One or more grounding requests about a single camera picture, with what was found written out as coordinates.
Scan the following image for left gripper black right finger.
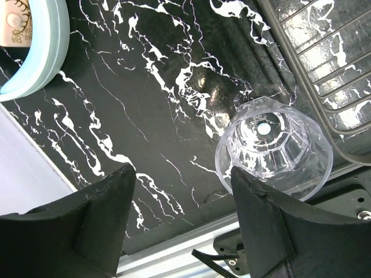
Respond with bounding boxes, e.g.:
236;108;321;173
231;166;370;277

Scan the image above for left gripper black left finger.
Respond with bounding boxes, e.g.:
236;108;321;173
1;163;136;277

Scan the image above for light blue headphones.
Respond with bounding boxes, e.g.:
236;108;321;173
1;1;70;102

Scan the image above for black wire dish rack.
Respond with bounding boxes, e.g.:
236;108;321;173
257;1;370;166

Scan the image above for clear faceted glass tumbler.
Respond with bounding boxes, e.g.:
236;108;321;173
214;97;333;201

